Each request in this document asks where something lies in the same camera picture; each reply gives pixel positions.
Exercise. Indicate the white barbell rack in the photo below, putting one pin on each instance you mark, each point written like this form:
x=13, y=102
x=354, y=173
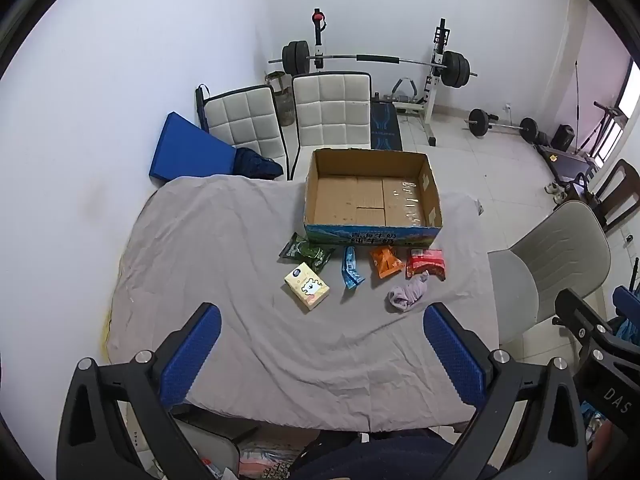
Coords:
x=431, y=105

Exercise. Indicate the window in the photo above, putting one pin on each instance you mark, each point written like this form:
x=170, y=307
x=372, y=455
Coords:
x=627, y=105

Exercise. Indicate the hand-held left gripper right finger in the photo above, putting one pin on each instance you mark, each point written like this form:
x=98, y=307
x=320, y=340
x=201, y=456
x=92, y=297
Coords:
x=452, y=355

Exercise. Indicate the grey plastic chair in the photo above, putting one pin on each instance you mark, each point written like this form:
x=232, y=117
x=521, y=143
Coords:
x=565, y=255

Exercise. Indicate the dark wooden chair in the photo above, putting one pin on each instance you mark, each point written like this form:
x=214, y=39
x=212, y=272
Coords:
x=620, y=195

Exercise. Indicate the orange snack packet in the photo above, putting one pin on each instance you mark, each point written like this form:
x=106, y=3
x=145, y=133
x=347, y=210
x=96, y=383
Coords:
x=386, y=261

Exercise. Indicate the blue foam mat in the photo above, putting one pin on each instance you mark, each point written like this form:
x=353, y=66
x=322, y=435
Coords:
x=192, y=152

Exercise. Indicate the white shoe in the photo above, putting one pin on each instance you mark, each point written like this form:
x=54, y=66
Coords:
x=551, y=188
x=560, y=197

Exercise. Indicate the thin black rod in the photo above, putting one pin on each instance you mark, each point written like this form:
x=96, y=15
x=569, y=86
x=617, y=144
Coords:
x=576, y=100

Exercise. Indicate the green snack packet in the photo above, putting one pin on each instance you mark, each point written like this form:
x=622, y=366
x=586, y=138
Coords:
x=305, y=252

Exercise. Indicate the black speaker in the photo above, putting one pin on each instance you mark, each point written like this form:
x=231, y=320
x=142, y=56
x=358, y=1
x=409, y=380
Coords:
x=563, y=137

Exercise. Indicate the short barbell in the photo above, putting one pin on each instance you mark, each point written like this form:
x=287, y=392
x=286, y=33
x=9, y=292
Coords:
x=480, y=121

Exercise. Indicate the red snack packet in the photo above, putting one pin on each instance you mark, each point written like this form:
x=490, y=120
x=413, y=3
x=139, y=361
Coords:
x=425, y=261

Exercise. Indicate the black and blue pole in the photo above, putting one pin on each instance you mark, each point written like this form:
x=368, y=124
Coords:
x=201, y=105

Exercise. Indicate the pink patterned cloth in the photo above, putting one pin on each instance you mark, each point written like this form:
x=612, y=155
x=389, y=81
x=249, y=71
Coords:
x=265, y=465

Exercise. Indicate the cardboard box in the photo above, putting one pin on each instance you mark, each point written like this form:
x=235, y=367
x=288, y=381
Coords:
x=370, y=200

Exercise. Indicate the black and blue weight bench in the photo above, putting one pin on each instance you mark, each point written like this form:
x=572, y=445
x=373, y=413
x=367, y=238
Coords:
x=385, y=127

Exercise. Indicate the person's dark trousers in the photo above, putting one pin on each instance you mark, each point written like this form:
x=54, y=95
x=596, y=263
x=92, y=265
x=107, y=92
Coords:
x=390, y=457

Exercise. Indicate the grey bed sheet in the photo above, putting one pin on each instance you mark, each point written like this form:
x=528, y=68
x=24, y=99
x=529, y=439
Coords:
x=240, y=260

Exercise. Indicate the white padded chair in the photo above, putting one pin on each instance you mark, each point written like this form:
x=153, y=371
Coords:
x=245, y=125
x=330, y=110

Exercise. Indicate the long barbell with black plates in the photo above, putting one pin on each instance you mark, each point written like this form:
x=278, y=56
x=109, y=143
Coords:
x=375, y=58

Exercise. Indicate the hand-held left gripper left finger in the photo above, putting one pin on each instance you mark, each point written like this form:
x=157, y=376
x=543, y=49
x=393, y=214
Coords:
x=192, y=355

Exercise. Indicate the blue snack packet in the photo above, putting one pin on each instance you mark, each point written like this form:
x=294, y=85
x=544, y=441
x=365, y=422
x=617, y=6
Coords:
x=351, y=270

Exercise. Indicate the dark blue jacket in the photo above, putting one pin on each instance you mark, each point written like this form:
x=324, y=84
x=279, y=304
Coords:
x=255, y=164

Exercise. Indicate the yellow tissue pack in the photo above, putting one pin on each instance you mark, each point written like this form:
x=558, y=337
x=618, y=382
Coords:
x=307, y=287

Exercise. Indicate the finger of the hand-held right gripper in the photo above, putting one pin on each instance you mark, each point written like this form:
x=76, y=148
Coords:
x=627, y=305
x=580, y=317

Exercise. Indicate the black tripod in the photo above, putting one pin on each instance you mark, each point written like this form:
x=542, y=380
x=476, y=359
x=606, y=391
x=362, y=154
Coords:
x=600, y=127

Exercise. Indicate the purple sock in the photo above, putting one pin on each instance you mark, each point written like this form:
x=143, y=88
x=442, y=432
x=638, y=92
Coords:
x=407, y=292

